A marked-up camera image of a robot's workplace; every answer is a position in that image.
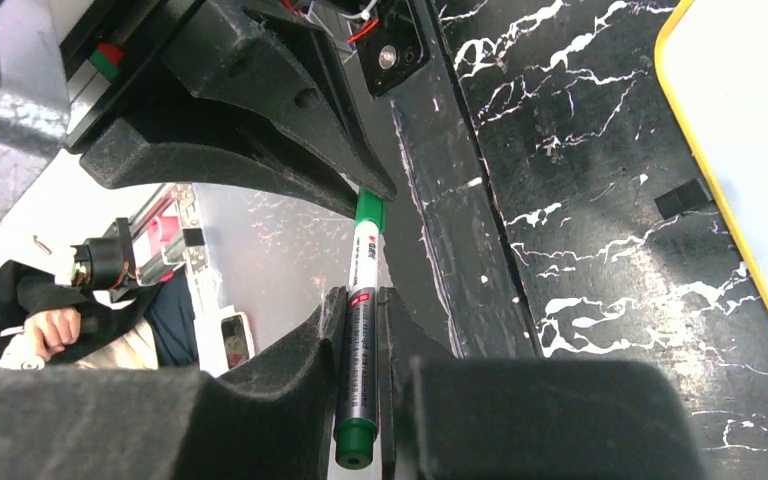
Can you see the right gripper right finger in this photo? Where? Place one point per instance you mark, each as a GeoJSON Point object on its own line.
{"type": "Point", "coordinates": [449, 418]}

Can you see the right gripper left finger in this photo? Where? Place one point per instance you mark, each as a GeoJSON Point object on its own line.
{"type": "Point", "coordinates": [269, 418]}

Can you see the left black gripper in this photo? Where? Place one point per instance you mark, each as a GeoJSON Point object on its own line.
{"type": "Point", "coordinates": [172, 66]}

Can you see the green whiteboard marker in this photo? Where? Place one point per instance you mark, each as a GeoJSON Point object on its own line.
{"type": "Point", "coordinates": [356, 417]}

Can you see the green marker cap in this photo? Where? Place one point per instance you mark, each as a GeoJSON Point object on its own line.
{"type": "Point", "coordinates": [370, 208]}

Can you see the yellow framed whiteboard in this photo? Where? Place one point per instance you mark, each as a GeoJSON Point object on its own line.
{"type": "Point", "coordinates": [711, 60]}

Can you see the operator's bare hand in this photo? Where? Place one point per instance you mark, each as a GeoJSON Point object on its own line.
{"type": "Point", "coordinates": [50, 332]}

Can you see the operator in dark clothing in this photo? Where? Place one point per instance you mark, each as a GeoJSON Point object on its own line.
{"type": "Point", "coordinates": [155, 329]}

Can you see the black binder clip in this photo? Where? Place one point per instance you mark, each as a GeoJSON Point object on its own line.
{"type": "Point", "coordinates": [688, 196]}

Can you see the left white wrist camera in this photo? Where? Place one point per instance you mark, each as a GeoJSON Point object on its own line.
{"type": "Point", "coordinates": [34, 102]}

